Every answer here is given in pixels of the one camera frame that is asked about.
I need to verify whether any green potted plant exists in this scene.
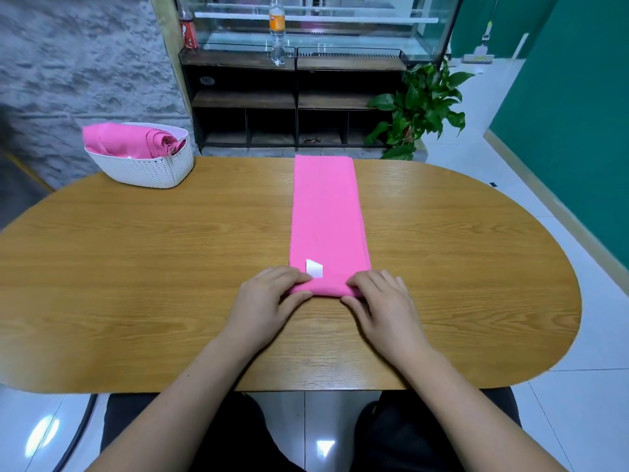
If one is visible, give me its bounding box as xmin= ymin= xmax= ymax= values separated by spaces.
xmin=364 ymin=56 xmax=477 ymax=161

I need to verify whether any person's left hand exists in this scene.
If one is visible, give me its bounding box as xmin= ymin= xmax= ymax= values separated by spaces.
xmin=222 ymin=266 xmax=316 ymax=357

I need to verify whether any clear bottle with orange label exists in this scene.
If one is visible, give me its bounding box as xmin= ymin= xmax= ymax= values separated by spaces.
xmin=267 ymin=0 xmax=288 ymax=68

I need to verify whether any white mop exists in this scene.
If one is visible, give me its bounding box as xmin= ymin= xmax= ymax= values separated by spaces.
xmin=462 ymin=19 xmax=497 ymax=65

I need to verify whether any person's left forearm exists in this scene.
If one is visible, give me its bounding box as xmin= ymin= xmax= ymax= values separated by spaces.
xmin=86 ymin=339 xmax=261 ymax=472

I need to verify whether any person's right forearm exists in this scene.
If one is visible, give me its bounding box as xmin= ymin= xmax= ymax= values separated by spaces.
xmin=398 ymin=347 xmax=566 ymax=472

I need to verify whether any person's right hand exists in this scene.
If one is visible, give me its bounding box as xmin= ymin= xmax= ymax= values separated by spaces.
xmin=340 ymin=269 xmax=434 ymax=368

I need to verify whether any glass display case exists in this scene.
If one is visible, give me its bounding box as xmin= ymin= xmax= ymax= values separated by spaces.
xmin=175 ymin=0 xmax=463 ymax=63

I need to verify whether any dark wooden shelf cabinet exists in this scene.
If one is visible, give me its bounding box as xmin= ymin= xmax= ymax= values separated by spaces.
xmin=180 ymin=49 xmax=434 ymax=153

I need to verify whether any pile of pink cloths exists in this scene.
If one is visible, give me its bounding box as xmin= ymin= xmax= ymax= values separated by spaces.
xmin=288 ymin=154 xmax=373 ymax=299

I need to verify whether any red label cola bottle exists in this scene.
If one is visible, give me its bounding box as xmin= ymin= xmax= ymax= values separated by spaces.
xmin=179 ymin=7 xmax=200 ymax=52

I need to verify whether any white woven plastic basket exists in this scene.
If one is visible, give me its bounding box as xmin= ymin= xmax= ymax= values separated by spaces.
xmin=85 ymin=121 xmax=197 ymax=189

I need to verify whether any black floor cable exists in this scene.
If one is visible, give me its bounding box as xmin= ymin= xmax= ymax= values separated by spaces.
xmin=51 ymin=392 xmax=100 ymax=472

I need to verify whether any pink towel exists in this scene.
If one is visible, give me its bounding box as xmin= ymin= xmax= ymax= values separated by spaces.
xmin=81 ymin=123 xmax=188 ymax=160

